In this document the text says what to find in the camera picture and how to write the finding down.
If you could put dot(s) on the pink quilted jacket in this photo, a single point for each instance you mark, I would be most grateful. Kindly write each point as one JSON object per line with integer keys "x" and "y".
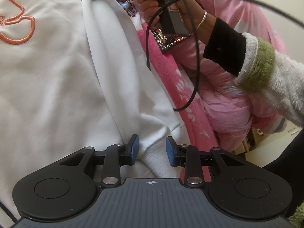
{"x": 225, "y": 95}

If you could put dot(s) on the red floral blanket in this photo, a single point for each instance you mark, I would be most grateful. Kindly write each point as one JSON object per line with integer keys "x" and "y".
{"x": 171, "y": 80}

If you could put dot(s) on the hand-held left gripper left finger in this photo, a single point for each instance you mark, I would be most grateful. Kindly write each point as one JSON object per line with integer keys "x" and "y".
{"x": 135, "y": 148}

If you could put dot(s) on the person's dark clothed body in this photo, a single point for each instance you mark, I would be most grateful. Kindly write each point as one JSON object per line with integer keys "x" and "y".
{"x": 294, "y": 171}

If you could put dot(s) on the white sweatshirt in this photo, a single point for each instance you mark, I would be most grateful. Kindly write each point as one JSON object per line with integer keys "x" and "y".
{"x": 59, "y": 76}

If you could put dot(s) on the person's right hand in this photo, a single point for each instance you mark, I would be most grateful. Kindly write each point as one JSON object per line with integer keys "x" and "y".
{"x": 148, "y": 7}

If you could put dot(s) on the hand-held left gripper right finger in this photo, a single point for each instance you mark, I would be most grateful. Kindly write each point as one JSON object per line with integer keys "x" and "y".
{"x": 169, "y": 150}

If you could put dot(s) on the person's right forearm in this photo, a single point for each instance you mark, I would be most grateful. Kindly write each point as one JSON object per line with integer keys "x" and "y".
{"x": 261, "y": 64}

